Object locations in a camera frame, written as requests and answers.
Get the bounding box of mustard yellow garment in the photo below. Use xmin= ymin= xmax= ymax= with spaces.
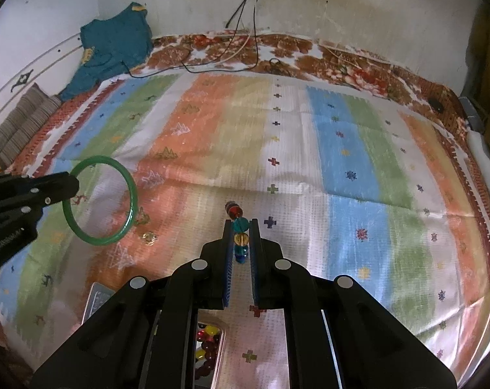
xmin=467 ymin=2 xmax=490 ymax=148

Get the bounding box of striped colourful mat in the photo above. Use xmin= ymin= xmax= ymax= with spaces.
xmin=0 ymin=71 xmax=490 ymax=359

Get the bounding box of dark red bead bracelet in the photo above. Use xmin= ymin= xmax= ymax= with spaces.
xmin=195 ymin=321 xmax=222 ymax=378

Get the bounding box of green bangle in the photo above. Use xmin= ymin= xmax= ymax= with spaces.
xmin=62 ymin=156 xmax=139 ymax=246

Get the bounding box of white cable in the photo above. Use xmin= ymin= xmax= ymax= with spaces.
xmin=212 ymin=28 xmax=254 ymax=65

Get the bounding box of white bolster roll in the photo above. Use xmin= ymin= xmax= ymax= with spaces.
xmin=466 ymin=129 xmax=490 ymax=208

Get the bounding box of silver metal tin box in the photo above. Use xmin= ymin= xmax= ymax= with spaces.
xmin=82 ymin=283 xmax=228 ymax=389

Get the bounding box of teal shirt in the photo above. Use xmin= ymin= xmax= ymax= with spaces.
xmin=59 ymin=2 xmax=153 ymax=102

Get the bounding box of brown striped pillow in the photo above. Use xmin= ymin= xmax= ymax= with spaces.
xmin=0 ymin=83 xmax=63 ymax=168

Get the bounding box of multicoloured glass bead bracelet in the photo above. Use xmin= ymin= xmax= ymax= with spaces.
xmin=224 ymin=200 xmax=250 ymax=266

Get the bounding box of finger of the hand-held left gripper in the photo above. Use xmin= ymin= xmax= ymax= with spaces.
xmin=0 ymin=172 xmax=80 ymax=228
xmin=0 ymin=172 xmax=27 ymax=189

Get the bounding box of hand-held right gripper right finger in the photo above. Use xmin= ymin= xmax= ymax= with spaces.
xmin=250 ymin=219 xmax=458 ymax=389

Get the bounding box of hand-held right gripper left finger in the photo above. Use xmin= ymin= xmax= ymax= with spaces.
xmin=32 ymin=219 xmax=234 ymax=389

